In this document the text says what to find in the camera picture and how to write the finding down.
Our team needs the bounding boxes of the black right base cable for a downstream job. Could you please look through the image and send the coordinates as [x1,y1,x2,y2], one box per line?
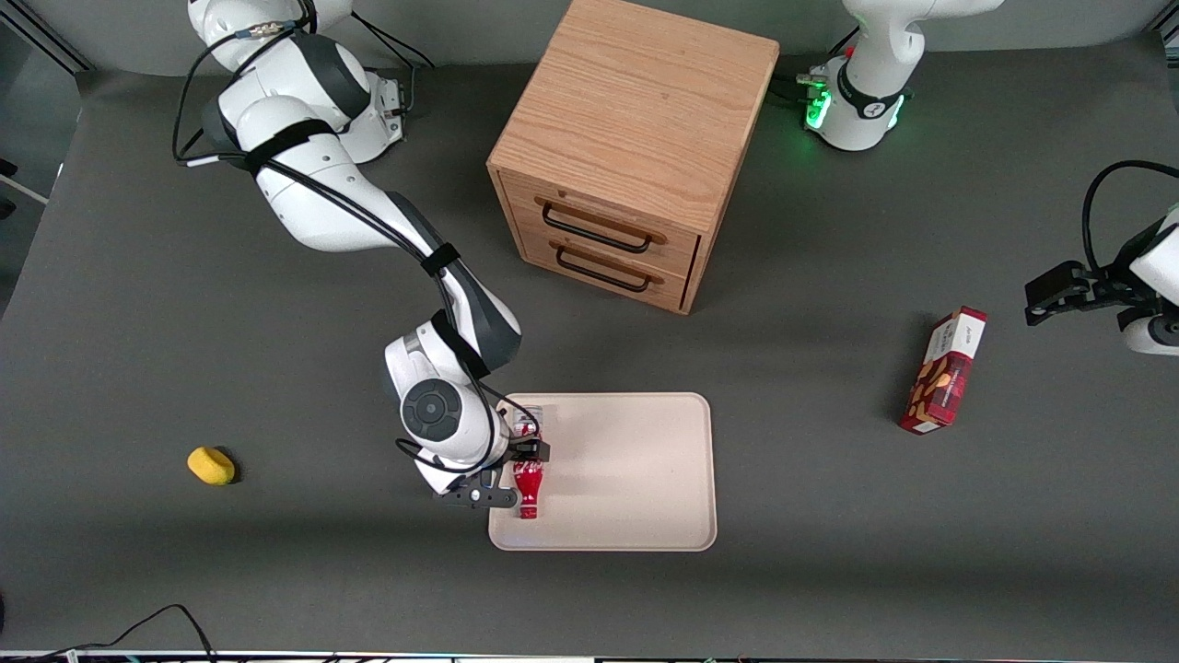
[355,17,439,116]

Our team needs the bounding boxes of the black metal drawer handle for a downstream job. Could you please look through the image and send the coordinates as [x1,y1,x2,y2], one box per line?
[536,196,668,254]
[550,238,664,294]

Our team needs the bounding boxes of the yellow sponge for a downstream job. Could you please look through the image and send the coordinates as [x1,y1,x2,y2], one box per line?
[187,447,237,486]

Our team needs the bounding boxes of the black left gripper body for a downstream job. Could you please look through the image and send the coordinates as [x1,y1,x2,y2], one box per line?
[1087,230,1154,308]

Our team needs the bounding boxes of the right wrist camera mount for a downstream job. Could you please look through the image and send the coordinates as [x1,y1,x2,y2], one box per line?
[433,470,519,511]

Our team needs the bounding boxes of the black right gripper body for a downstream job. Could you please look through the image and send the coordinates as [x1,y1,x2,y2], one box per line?
[496,431,542,472]

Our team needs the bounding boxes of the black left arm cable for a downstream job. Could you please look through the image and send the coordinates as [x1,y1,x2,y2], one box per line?
[1081,159,1179,273]

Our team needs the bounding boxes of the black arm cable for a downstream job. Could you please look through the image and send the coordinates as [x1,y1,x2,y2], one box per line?
[1081,159,1179,273]
[171,18,544,476]

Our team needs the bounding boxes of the thin black floor cable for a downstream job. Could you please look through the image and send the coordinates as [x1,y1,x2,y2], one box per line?
[0,604,218,662]

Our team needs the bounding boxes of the wooden drawer cabinet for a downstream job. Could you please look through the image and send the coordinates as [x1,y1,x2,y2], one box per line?
[486,0,781,316]

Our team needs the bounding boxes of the red coke bottle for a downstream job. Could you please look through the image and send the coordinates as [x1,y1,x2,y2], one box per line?
[508,403,547,521]

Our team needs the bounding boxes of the beige rectangular tray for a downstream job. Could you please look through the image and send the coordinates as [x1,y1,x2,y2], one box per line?
[488,392,718,553]

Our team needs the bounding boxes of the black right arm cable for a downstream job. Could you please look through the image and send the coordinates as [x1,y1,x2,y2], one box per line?
[171,18,544,476]

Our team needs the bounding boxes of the red snack box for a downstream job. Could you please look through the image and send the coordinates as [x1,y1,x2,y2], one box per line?
[899,306,988,436]

